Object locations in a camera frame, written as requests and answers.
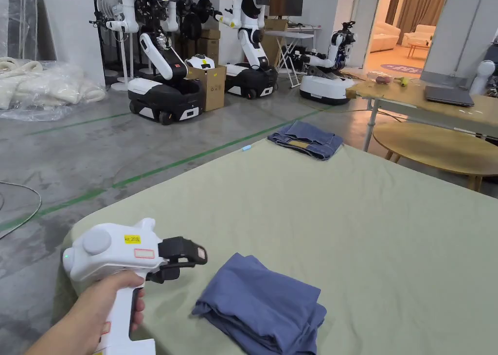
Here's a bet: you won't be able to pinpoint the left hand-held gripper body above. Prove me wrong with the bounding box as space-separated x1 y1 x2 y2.
63 217 169 355

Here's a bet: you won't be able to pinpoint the person's left forearm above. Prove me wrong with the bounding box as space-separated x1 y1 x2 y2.
23 319 91 355

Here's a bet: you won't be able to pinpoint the person's left hand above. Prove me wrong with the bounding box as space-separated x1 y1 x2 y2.
58 271 146 355

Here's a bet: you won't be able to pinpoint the folded blue shirt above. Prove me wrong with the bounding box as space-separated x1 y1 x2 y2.
191 252 327 355

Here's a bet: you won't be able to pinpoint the white black wheeled robot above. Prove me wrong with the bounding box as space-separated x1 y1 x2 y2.
89 0 205 125
214 0 279 99

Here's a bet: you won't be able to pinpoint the open cardboard carton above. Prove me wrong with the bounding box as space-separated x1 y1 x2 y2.
184 53 228 112

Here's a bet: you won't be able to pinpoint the bed with pale green sheet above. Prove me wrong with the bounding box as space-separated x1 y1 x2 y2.
52 138 498 355

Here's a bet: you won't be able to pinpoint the folded denim jeans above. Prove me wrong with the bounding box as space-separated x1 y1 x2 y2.
267 120 344 161

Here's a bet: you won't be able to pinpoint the pile of white bedding in plastic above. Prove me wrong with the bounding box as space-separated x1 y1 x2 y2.
0 57 107 122

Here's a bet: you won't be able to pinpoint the stack of cardboard cartons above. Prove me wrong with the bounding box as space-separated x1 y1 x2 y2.
194 28 221 66

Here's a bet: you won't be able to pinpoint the white folding table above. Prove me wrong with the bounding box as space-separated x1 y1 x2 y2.
264 24 323 88

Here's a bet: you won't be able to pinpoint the white standing fan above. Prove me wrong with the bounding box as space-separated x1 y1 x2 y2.
95 0 131 92

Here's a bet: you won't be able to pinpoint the black monitor on carton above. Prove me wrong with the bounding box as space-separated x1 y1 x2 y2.
264 0 304 32

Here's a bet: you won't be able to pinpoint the round wooden low table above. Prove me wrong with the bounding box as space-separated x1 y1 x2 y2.
372 121 498 193

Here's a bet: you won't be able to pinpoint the rectangular wooden table with laptop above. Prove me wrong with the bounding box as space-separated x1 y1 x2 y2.
345 70 498 153

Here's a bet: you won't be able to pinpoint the white sofa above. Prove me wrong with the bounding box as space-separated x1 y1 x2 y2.
369 22 402 53

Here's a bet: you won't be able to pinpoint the small round side table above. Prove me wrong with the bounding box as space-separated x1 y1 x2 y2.
407 42 431 59

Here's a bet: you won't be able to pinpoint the white armchair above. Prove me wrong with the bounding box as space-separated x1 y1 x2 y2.
401 24 437 49

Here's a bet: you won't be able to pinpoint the brown curtain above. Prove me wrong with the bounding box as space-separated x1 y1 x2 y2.
385 0 451 36

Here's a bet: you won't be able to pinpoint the white rounded robot head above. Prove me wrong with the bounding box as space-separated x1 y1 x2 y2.
468 60 497 96

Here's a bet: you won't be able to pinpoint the grey cable on floor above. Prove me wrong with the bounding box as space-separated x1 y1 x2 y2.
0 180 43 240

